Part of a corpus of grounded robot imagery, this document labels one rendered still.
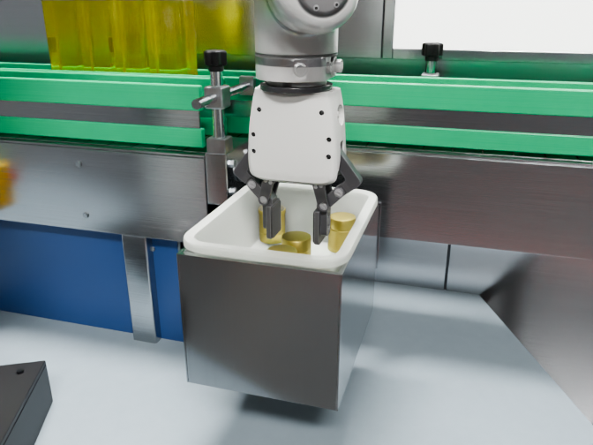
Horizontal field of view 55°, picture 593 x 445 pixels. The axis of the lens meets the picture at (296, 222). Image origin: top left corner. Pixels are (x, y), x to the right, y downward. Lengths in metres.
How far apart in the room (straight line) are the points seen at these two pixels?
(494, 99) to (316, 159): 0.27
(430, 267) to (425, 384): 0.29
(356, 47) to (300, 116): 0.37
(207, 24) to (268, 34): 0.45
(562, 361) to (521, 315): 0.11
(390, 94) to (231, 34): 0.34
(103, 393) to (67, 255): 0.23
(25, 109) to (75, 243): 0.21
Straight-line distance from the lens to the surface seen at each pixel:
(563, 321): 1.10
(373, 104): 0.78
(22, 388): 0.76
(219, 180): 0.75
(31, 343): 0.98
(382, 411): 0.77
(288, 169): 0.61
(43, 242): 0.97
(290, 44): 0.57
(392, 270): 1.06
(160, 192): 0.79
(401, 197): 0.79
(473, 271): 1.05
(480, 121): 0.78
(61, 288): 0.99
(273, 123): 0.60
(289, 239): 0.65
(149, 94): 0.79
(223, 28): 1.01
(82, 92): 0.84
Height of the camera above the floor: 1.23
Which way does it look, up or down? 21 degrees down
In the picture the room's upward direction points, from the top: straight up
